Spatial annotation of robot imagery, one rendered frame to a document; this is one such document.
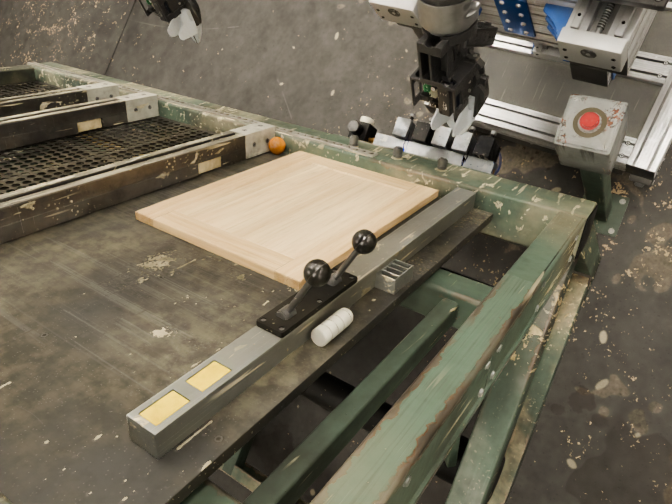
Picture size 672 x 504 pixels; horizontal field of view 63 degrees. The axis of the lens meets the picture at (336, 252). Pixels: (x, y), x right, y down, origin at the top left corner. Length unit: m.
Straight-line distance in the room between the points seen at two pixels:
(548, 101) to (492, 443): 1.24
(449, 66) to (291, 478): 0.56
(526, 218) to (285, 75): 1.84
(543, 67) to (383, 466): 1.80
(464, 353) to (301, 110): 2.13
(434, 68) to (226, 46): 2.51
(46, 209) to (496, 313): 0.87
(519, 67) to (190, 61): 1.87
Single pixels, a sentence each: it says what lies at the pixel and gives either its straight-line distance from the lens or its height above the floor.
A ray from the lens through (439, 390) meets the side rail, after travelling 0.71.
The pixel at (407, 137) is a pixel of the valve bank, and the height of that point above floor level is 0.75.
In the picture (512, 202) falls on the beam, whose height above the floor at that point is 0.90.
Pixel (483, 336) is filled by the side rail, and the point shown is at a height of 1.38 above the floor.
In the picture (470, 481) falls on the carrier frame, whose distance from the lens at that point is 1.47.
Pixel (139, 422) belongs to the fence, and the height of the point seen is 1.71.
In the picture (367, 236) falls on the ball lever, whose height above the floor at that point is 1.45.
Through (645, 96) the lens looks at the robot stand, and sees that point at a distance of 2.14.
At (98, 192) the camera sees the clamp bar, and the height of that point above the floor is 1.40.
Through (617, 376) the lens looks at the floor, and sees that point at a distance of 2.19.
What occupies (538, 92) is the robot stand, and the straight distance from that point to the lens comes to 2.17.
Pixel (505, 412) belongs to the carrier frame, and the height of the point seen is 0.79.
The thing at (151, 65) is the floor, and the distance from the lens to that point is 3.57.
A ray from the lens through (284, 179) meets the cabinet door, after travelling 1.39.
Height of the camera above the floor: 2.18
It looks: 62 degrees down
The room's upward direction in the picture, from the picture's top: 72 degrees counter-clockwise
